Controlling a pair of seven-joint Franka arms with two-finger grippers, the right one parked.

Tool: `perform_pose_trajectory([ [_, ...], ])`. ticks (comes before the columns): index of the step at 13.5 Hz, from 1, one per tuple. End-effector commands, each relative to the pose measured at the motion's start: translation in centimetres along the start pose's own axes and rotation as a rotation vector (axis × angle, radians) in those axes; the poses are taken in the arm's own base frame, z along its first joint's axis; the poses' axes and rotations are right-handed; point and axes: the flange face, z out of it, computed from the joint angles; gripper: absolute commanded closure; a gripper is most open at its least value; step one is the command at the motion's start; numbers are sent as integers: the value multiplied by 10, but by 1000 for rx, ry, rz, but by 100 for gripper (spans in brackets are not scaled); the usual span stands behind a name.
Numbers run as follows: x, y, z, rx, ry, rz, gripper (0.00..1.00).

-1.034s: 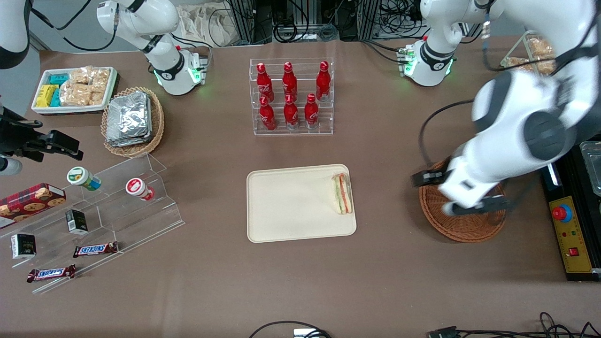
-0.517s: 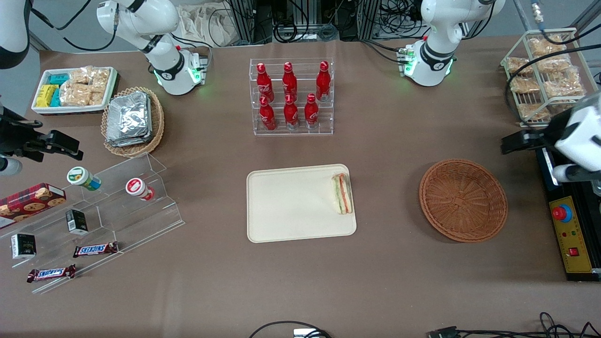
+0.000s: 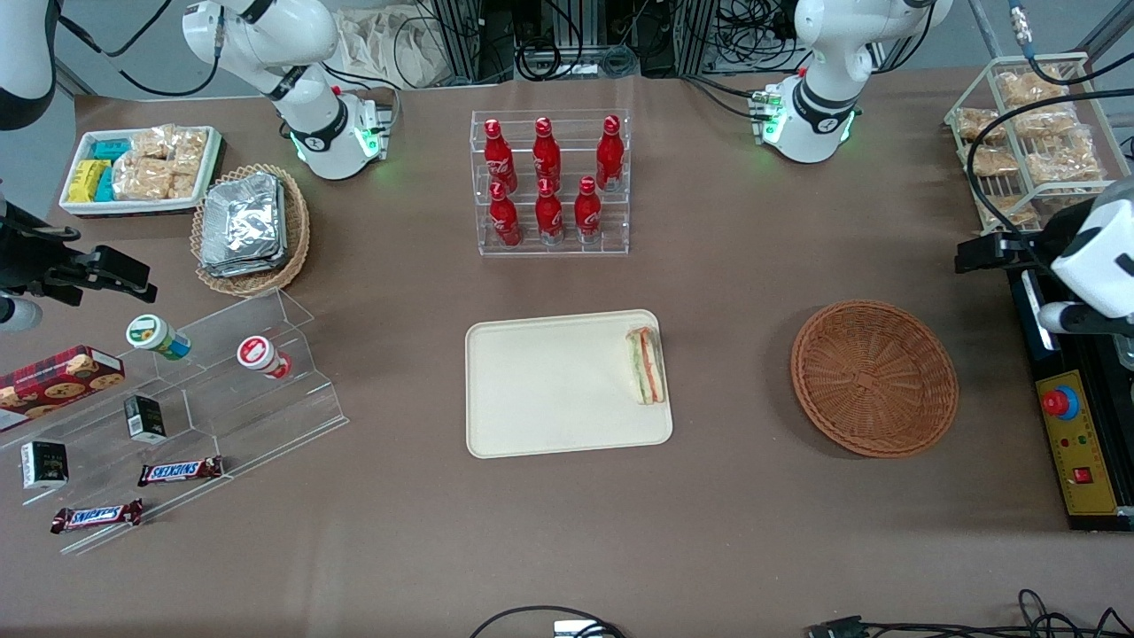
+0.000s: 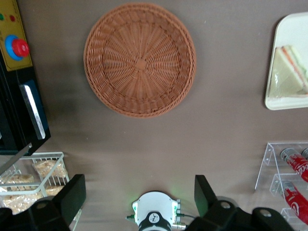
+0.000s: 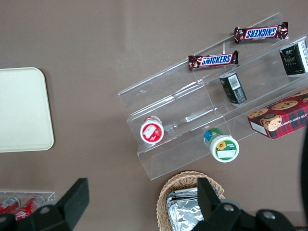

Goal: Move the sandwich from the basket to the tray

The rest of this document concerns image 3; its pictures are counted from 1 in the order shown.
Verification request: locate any black cable with connector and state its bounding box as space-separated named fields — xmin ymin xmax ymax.
xmin=808 ymin=588 xmax=1134 ymax=638

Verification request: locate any clear acrylic bottle rack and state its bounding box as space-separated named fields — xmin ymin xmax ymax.
xmin=470 ymin=109 xmax=632 ymax=258

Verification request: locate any red-lid cup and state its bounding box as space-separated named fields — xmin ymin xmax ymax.
xmin=237 ymin=335 xmax=293 ymax=380

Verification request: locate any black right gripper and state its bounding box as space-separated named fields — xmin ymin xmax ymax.
xmin=0 ymin=200 xmax=159 ymax=305

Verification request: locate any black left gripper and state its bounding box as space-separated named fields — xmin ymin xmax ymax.
xmin=954 ymin=211 xmax=1080 ymax=276

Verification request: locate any black yellow control box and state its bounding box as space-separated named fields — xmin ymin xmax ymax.
xmin=1007 ymin=266 xmax=1134 ymax=533

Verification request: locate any black looped cable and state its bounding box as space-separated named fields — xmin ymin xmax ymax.
xmin=468 ymin=605 xmax=626 ymax=638

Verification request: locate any clear bag of pastries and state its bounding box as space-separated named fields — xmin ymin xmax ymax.
xmin=994 ymin=67 xmax=1064 ymax=107
xmin=955 ymin=107 xmax=1009 ymax=144
xmin=961 ymin=144 xmax=1021 ymax=176
xmin=1026 ymin=128 xmax=1104 ymax=185
xmin=982 ymin=195 xmax=1039 ymax=228
xmin=1010 ymin=103 xmax=1078 ymax=139

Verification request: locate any white wire rack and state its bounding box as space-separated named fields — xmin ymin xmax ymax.
xmin=944 ymin=53 xmax=1115 ymax=230

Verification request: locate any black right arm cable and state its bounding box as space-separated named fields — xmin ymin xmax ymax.
xmin=53 ymin=0 xmax=222 ymax=98

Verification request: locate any clear acrylic stepped shelf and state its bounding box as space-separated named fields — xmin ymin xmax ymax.
xmin=0 ymin=288 xmax=349 ymax=557

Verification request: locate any white rectangular snack tray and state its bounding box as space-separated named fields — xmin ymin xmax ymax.
xmin=58 ymin=126 xmax=222 ymax=219

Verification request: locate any yellow snack pack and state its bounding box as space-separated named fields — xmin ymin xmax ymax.
xmin=67 ymin=159 xmax=111 ymax=203

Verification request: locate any aluminium frame post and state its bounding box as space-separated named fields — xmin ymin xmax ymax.
xmin=432 ymin=0 xmax=486 ymax=85
xmin=673 ymin=0 xmax=720 ymax=76

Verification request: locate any cream plastic tray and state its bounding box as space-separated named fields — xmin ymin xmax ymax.
xmin=465 ymin=308 xmax=674 ymax=460

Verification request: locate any brown round wicker basket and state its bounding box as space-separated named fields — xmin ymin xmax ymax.
xmin=790 ymin=300 xmax=960 ymax=459

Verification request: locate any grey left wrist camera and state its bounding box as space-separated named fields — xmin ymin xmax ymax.
xmin=1038 ymin=301 xmax=1134 ymax=338

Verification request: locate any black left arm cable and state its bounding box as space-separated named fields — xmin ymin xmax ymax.
xmin=964 ymin=0 xmax=1134 ymax=267

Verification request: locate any light oval wicker basket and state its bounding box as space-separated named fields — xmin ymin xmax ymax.
xmin=190 ymin=163 xmax=311 ymax=298

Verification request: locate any brown Snickers bar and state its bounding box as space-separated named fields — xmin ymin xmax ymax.
xmin=50 ymin=499 xmax=144 ymax=534
xmin=137 ymin=455 xmax=225 ymax=487

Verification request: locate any small black box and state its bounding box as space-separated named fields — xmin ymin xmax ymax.
xmin=123 ymin=394 xmax=167 ymax=444
xmin=20 ymin=440 xmax=69 ymax=491

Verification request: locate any beige cloth bag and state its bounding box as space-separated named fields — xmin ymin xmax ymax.
xmin=335 ymin=7 xmax=451 ymax=89

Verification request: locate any red tartan cookie box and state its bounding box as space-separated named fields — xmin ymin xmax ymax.
xmin=0 ymin=345 xmax=126 ymax=433

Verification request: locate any plastic-wrapped triangle sandwich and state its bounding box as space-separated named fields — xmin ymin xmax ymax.
xmin=625 ymin=325 xmax=666 ymax=406

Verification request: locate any silver foil pack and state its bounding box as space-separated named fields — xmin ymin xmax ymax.
xmin=199 ymin=172 xmax=287 ymax=278

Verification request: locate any red cola bottle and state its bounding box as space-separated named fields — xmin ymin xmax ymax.
xmin=574 ymin=175 xmax=603 ymax=244
xmin=595 ymin=114 xmax=626 ymax=192
xmin=532 ymin=116 xmax=563 ymax=189
xmin=483 ymin=118 xmax=518 ymax=194
xmin=535 ymin=177 xmax=564 ymax=245
xmin=489 ymin=182 xmax=522 ymax=247

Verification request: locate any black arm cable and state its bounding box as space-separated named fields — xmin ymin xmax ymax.
xmin=53 ymin=0 xmax=222 ymax=98
xmin=964 ymin=0 xmax=1134 ymax=267

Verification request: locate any green-lid cup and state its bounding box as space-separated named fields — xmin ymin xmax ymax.
xmin=125 ymin=314 xmax=191 ymax=361

